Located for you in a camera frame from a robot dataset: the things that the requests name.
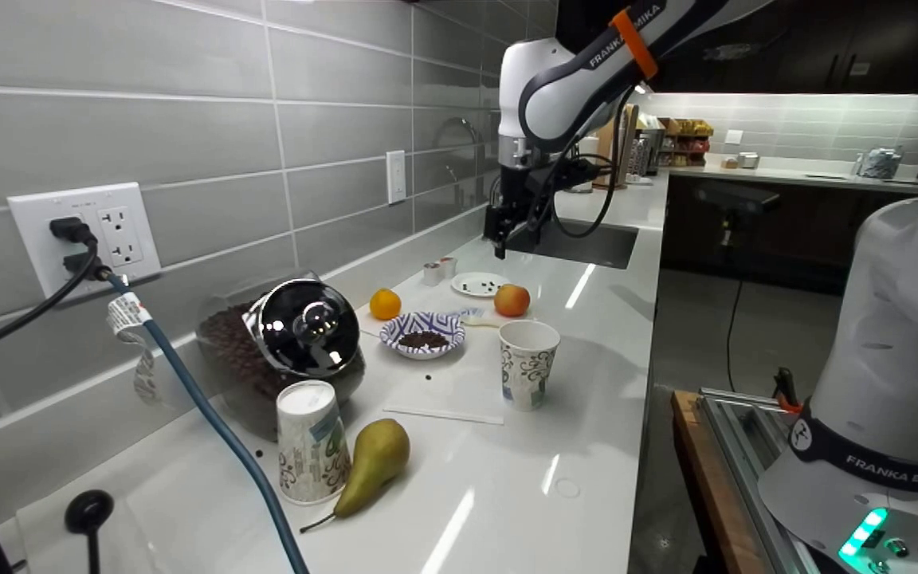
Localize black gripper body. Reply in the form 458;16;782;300
480;157;547;224

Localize white paper plate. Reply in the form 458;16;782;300
450;271;508;303

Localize blue patterned paper bowl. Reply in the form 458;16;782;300
376;309;469;365

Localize black recessed sink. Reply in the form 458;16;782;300
505;218;640;271

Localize red yellow apple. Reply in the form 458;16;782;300
490;280;534;322

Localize wooden knife block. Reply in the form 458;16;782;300
594;105;643;165

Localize coffee bean pile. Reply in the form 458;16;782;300
398;328;454;353

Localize orange fruit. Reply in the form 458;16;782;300
366;285;405;325

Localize yellow banana bunch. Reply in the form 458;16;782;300
658;111;716;144

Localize glass coffee bean jar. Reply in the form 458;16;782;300
195;274;366;409

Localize green yellow pear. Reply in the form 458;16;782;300
297;416;415;536

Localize dark lower cabinet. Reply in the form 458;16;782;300
661;173;918;300

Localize dark cabinet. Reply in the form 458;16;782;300
552;0;918;96
661;173;918;300

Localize upturned patterned paper cup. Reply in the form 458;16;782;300
274;377;352;503

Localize red clamp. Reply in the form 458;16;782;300
772;365;808;420

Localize dark upper cabinet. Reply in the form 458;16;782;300
552;0;918;96

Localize grey crumpled bag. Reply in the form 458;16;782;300
854;144;905;181

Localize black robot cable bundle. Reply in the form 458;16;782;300
542;89;643;241

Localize white wall outlet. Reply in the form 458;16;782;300
7;179;162;303
383;146;412;206

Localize orange cable strap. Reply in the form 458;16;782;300
607;6;663;82

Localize thin hanging black cable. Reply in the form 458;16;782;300
722;209;752;399

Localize thick power cable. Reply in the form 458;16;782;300
59;250;312;574

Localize thin black power cable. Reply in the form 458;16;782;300
0;213;103;377

